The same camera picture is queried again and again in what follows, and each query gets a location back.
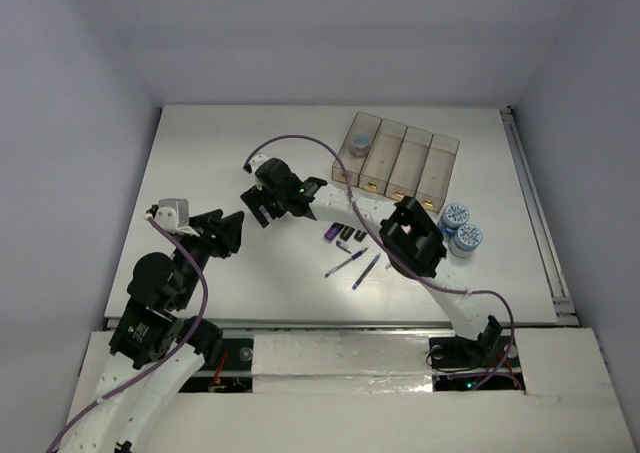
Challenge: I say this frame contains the orange cap highlighter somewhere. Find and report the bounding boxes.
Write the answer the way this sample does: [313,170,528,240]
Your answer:
[340,227,354,241]

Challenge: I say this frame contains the white foam board front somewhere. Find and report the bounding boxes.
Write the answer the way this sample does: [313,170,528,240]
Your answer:
[65,328,634,452]

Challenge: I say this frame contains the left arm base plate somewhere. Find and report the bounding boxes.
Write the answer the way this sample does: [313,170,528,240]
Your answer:
[201,338,254,376]

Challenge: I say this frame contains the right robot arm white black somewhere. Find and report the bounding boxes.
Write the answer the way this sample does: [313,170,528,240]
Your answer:
[241,154,503,369]

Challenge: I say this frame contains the blue pen middle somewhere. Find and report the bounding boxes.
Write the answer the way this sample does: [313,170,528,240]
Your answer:
[351,253,381,291]

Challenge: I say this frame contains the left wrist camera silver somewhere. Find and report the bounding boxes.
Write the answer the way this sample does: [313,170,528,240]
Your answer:
[152,198,190,232]

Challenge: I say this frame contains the blue pen left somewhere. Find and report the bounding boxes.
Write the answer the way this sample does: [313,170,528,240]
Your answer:
[324,247,369,278]

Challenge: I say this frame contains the blue white tub front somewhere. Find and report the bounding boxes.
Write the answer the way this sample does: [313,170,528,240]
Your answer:
[449,224,483,258]

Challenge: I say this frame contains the clear jar blue clips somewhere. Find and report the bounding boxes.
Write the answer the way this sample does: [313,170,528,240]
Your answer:
[348,133,373,157]

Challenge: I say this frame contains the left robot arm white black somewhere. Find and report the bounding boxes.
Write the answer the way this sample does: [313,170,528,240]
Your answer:
[53,199,244,452]

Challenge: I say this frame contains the clear four-compartment organizer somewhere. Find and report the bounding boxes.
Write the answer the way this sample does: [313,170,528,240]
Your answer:
[332,112,460,213]

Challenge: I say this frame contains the green cap highlighter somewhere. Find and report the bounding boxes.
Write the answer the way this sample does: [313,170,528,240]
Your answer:
[354,230,367,242]

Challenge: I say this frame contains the purple cap highlighter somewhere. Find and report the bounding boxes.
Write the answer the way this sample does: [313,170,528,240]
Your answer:
[323,223,343,243]

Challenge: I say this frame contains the aluminium rail right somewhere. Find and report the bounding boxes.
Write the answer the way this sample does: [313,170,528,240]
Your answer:
[500,107,580,327]

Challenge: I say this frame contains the blue pen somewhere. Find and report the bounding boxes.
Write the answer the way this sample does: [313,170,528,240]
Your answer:
[351,253,381,291]
[324,247,369,278]

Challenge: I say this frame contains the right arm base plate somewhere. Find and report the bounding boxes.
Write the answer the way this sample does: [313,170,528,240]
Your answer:
[429,336,520,371]

